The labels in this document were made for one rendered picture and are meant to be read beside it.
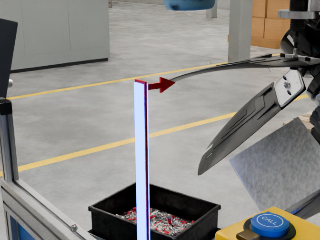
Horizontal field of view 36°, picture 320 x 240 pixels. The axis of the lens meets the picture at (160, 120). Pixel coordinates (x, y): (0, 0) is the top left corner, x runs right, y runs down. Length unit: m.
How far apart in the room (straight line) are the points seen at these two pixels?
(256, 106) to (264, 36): 8.26
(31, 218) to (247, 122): 0.51
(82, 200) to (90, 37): 4.69
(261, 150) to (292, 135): 0.06
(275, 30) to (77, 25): 3.67
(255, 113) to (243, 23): 6.08
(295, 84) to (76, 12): 6.45
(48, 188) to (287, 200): 2.50
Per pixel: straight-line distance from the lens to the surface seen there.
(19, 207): 1.16
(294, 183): 0.89
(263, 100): 1.05
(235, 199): 3.04
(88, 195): 3.10
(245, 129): 1.03
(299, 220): 0.57
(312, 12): 0.90
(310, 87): 0.95
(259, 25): 9.34
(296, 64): 0.84
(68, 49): 7.33
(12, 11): 6.94
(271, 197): 0.88
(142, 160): 0.71
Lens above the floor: 1.34
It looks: 17 degrees down
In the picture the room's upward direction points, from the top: straight up
